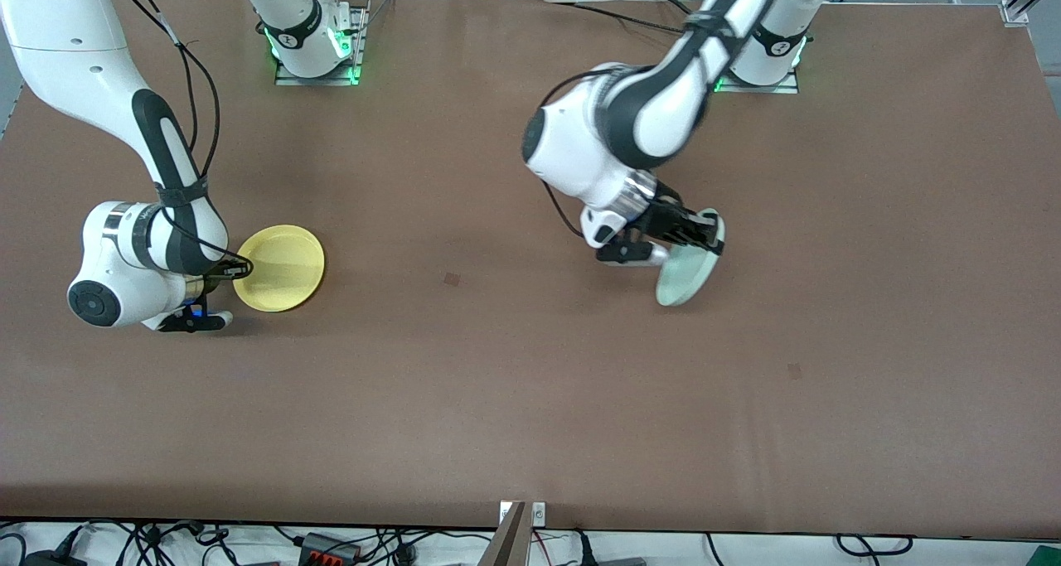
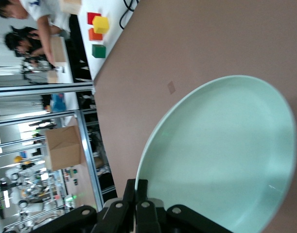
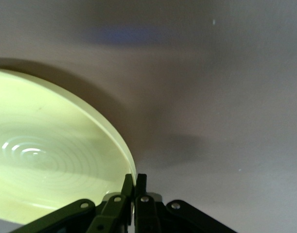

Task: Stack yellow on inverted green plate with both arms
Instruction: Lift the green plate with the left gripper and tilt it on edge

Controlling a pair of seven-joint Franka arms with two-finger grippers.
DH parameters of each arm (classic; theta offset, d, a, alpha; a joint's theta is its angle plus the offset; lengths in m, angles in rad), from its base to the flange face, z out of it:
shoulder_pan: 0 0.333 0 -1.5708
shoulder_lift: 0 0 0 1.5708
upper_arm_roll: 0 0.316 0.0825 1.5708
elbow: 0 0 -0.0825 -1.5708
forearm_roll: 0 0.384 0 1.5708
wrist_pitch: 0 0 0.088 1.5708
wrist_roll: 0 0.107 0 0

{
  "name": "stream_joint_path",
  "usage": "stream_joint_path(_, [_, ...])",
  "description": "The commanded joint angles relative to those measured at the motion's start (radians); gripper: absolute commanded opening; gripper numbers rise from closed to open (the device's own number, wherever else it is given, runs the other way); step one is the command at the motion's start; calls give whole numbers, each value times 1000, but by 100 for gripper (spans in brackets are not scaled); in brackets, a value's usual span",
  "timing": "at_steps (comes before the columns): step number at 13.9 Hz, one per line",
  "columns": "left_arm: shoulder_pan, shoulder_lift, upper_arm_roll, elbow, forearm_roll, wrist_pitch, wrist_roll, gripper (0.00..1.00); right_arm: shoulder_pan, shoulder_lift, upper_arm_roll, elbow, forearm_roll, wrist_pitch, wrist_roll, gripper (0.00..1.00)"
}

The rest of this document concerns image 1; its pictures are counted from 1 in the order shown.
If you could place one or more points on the black power strip red switches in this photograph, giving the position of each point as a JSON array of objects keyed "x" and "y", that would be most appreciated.
[{"x": 327, "y": 548}]

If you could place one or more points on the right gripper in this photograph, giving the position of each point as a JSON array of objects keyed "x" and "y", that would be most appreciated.
[{"x": 220, "y": 274}]

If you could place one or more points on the small white bracket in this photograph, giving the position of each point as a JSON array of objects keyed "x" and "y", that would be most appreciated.
[
  {"x": 505, "y": 513},
  {"x": 539, "y": 513}
]

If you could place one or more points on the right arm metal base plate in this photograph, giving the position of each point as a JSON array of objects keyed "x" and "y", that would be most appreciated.
[{"x": 319, "y": 80}]

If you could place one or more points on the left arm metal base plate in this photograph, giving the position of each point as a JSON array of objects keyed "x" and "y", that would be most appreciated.
[{"x": 746, "y": 89}]

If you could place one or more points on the pale green round plate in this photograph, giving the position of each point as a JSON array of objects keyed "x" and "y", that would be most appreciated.
[{"x": 684, "y": 280}]

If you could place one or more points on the wooden beam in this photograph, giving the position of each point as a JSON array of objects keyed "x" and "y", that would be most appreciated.
[{"x": 510, "y": 545}]

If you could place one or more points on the yellow round plate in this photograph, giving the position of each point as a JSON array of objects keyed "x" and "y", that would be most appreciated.
[{"x": 286, "y": 272}]

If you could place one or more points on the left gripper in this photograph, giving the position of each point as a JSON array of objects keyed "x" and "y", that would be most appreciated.
[{"x": 670, "y": 215}]

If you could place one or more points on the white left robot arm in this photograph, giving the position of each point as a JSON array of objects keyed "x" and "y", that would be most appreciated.
[{"x": 655, "y": 110}]

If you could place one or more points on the black plug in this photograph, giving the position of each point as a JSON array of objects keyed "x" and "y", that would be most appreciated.
[{"x": 584, "y": 553}]

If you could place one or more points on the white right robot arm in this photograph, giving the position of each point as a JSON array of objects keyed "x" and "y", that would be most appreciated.
[{"x": 75, "y": 60}]

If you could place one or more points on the green object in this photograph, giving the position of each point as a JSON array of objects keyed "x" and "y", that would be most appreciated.
[{"x": 1046, "y": 558}]

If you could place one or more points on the black power adapter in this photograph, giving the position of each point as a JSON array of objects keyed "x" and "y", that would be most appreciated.
[{"x": 50, "y": 559}]

